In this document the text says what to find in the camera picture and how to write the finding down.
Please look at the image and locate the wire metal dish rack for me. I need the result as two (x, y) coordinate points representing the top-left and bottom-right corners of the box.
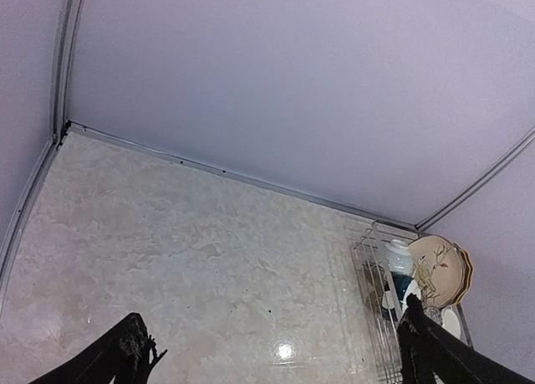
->
(351, 220), (474, 383)

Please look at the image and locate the dark teal bowl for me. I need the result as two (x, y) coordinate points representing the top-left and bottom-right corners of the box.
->
(392, 274), (421, 312)

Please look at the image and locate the light green grid bowl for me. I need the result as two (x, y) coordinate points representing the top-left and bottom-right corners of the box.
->
(385, 239), (413, 276)

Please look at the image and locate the clear drinking glass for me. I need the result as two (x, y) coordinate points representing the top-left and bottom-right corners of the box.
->
(424, 305), (443, 325)

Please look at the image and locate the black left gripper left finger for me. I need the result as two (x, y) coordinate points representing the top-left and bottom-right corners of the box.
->
(34, 312), (167, 384)

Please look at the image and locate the aluminium frame post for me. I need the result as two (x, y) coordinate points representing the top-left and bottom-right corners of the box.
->
(50, 0), (84, 145)
(415, 126), (534, 232)

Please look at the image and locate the white ceramic mug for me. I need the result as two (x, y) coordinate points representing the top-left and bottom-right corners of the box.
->
(441, 308), (462, 340)

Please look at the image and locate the left aluminium frame post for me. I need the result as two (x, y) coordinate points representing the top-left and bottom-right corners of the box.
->
(50, 0), (84, 145)

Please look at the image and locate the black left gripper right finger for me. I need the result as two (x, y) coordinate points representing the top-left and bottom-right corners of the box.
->
(397, 294), (531, 384)

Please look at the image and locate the right aluminium frame post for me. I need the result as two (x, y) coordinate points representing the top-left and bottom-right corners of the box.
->
(415, 126), (534, 232)

